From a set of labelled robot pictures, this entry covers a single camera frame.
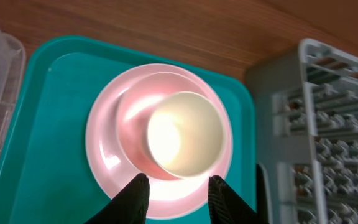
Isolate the grey dishwasher rack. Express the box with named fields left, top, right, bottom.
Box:
left=246, top=39, right=358, bottom=223

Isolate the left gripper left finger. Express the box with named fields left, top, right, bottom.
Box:
left=85, top=173, right=150, bottom=224

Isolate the cream cup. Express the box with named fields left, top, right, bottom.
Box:
left=146, top=91, right=227, bottom=179

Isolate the teal serving tray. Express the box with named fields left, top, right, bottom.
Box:
left=0, top=35, right=257, bottom=224

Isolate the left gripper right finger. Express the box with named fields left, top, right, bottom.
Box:
left=208, top=175, right=267, bottom=224

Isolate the white pink plate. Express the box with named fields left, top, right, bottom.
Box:
left=85, top=63, right=233, bottom=220

